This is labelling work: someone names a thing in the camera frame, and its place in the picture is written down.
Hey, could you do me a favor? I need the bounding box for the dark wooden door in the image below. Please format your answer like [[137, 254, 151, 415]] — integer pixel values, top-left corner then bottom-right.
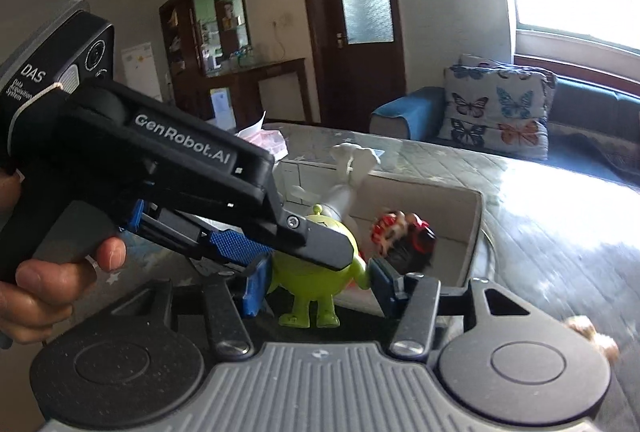
[[305, 0, 406, 132]]

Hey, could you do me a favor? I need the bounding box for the blue sofa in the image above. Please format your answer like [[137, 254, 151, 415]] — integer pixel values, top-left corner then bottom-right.
[[369, 73, 639, 184]]

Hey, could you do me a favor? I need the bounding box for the person's left hand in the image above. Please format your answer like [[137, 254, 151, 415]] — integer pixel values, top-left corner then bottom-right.
[[1, 171, 126, 344]]

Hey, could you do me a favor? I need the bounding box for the butterfly print pillow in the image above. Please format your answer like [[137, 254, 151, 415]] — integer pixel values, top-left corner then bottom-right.
[[438, 61, 556, 161]]

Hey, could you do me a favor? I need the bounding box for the black camera box left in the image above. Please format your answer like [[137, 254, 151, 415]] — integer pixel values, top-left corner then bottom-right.
[[1, 0, 115, 173]]

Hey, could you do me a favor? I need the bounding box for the orange peanut toy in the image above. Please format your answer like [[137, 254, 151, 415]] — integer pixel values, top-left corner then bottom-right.
[[563, 315, 620, 364]]

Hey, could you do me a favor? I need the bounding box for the green alien toy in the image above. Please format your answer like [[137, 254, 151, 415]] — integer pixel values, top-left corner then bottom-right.
[[269, 204, 370, 329]]

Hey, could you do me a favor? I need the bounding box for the wooden display cabinet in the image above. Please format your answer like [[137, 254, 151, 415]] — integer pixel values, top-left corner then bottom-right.
[[158, 0, 312, 128]]

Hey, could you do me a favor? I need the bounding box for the white storage box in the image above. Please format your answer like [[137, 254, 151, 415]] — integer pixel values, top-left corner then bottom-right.
[[274, 160, 483, 286]]

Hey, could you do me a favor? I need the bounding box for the monkey king figurine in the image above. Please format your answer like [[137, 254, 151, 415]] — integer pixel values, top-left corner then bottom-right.
[[370, 211, 437, 275]]

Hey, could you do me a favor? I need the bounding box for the grey knitted plush rabbit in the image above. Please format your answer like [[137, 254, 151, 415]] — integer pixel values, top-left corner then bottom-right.
[[286, 143, 380, 224]]

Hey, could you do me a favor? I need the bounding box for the tissue pack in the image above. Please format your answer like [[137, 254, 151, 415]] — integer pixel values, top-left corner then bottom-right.
[[235, 111, 288, 160]]

